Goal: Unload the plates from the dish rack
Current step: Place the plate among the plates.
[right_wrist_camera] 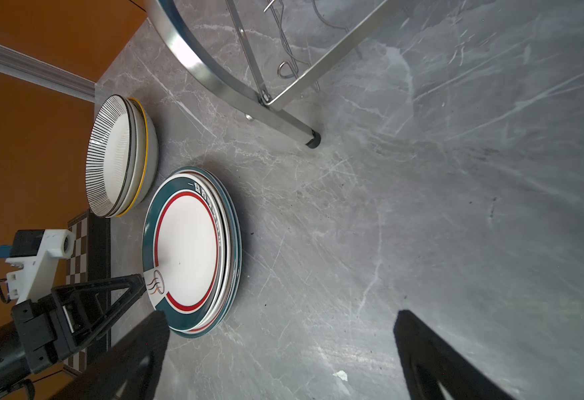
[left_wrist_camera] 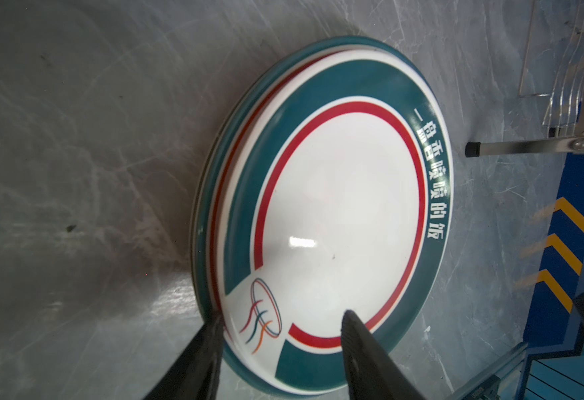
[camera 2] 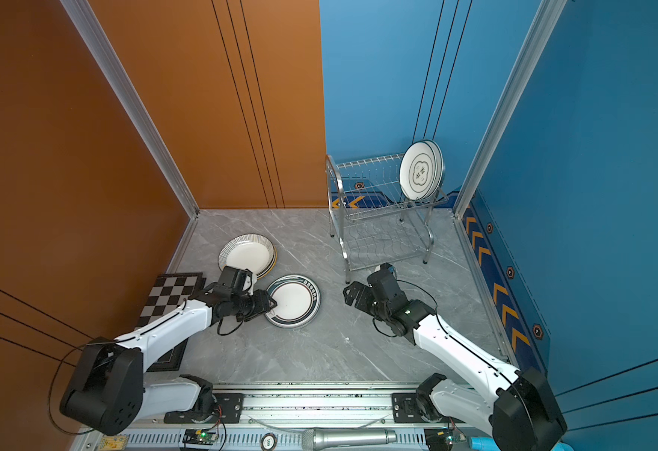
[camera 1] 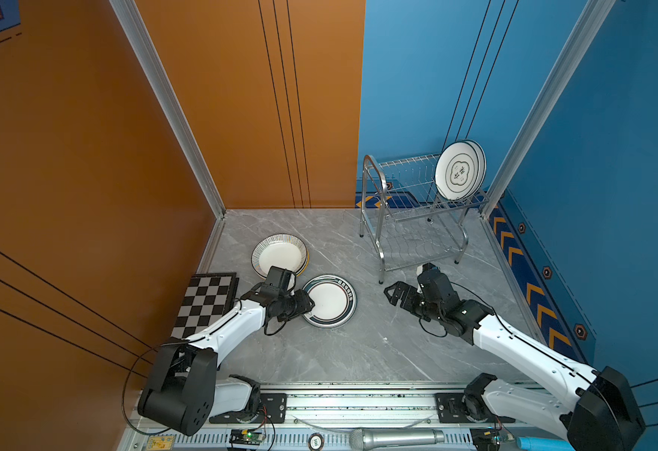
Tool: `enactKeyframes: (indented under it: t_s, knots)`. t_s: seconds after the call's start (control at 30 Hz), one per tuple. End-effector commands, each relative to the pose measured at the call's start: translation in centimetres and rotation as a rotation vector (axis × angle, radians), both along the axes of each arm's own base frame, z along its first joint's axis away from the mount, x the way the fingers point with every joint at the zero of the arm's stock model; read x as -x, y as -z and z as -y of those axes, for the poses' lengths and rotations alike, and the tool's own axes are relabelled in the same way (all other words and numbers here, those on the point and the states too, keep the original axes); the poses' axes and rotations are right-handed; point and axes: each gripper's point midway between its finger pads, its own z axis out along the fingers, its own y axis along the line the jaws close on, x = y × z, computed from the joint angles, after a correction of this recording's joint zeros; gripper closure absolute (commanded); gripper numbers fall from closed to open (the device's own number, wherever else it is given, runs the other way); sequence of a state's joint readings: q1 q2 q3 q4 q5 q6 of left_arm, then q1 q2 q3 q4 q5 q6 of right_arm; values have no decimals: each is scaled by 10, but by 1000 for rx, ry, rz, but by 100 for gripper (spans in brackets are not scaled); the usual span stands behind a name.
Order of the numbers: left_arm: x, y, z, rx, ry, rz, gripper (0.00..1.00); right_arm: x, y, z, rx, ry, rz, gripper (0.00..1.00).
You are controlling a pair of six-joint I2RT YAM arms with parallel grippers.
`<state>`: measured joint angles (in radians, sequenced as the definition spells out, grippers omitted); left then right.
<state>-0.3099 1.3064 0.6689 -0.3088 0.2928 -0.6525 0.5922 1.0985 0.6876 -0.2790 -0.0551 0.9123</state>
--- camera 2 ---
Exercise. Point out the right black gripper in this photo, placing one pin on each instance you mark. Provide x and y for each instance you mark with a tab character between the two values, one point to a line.
365	290

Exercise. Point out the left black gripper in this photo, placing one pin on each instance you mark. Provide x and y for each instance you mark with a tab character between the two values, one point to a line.
263	304

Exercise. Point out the white plate black rim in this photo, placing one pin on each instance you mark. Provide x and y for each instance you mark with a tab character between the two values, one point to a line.
298	300

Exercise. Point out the white deep plate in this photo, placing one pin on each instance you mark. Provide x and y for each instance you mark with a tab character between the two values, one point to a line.
247	252

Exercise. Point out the silver wire dish rack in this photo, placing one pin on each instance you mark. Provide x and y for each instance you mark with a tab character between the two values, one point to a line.
371	218

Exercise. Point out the white plate flower emblem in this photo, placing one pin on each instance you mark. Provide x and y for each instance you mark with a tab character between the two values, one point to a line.
418	171

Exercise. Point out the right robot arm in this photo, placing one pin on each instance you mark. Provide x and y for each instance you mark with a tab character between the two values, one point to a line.
475	372

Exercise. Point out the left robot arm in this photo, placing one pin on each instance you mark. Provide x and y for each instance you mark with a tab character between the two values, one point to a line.
137	361

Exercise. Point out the round black white sticker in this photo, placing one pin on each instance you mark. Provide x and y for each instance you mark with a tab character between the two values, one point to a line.
268	442

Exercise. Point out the silver microphone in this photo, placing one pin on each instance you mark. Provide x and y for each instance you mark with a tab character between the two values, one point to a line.
323	438

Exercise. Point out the green circuit board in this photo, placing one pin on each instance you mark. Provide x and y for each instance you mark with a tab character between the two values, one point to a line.
201	439

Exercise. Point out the light blue cylinder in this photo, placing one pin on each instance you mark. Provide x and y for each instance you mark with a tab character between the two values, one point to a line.
488	444

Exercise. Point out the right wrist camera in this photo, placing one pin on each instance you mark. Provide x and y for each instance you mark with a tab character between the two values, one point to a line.
387	267

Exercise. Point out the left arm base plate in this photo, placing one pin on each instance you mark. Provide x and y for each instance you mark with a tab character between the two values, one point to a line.
225	407

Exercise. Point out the aluminium rail frame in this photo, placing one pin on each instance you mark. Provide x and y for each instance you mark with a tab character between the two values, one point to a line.
329	399

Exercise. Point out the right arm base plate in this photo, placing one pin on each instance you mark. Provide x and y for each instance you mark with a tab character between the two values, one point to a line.
413	408

